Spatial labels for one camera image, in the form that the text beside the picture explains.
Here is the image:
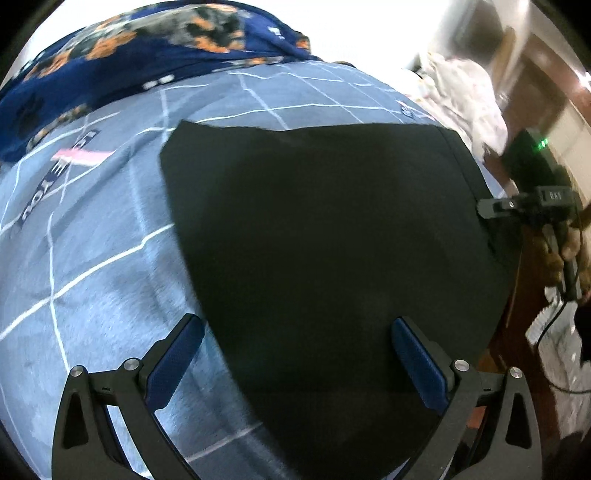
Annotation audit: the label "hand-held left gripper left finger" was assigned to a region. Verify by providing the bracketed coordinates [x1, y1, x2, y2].
[52, 313, 206, 480]

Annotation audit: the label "black pants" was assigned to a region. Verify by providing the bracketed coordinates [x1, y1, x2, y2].
[159, 119, 523, 480]

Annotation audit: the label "person's right hand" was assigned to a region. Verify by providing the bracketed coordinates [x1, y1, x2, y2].
[532, 222, 587, 289]

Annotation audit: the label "blue grid bed sheet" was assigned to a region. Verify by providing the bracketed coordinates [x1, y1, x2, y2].
[0, 58, 509, 480]

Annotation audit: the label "navy dog print blanket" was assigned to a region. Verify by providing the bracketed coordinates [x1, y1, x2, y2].
[0, 2, 320, 163]

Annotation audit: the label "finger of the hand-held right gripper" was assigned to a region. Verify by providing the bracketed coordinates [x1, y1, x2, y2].
[477, 196, 514, 219]

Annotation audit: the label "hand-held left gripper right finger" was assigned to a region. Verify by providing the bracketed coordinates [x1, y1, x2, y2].
[390, 316, 544, 480]

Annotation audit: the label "white patterned cloth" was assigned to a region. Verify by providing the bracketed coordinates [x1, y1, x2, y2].
[418, 52, 509, 155]

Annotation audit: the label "black cable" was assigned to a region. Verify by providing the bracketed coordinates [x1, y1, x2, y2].
[536, 298, 591, 396]

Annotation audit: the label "brown wooden door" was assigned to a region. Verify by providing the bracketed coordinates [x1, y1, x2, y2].
[505, 25, 591, 144]

